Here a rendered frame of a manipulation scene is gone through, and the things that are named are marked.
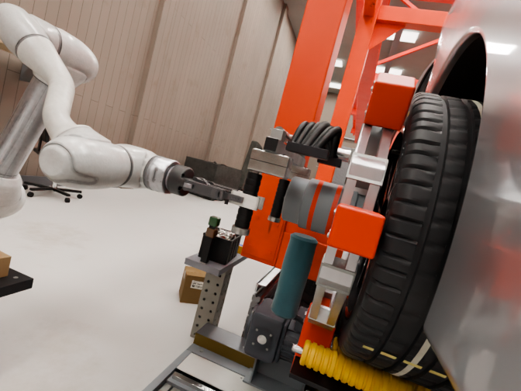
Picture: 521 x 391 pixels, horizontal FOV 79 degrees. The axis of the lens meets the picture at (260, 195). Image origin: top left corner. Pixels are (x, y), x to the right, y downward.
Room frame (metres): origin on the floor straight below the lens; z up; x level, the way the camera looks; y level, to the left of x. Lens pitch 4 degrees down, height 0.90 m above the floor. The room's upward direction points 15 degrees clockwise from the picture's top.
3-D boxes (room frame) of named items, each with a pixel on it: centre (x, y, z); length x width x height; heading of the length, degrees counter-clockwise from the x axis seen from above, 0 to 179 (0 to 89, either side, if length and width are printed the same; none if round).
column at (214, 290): (1.57, 0.10, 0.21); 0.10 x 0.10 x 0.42; 75
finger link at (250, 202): (0.72, 0.03, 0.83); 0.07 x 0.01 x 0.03; 74
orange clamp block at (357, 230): (0.53, -0.17, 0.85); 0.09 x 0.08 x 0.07; 165
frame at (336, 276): (0.84, -0.25, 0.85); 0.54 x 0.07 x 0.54; 165
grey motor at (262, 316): (1.14, -0.29, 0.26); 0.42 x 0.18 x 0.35; 75
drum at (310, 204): (0.86, -0.18, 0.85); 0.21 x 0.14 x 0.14; 75
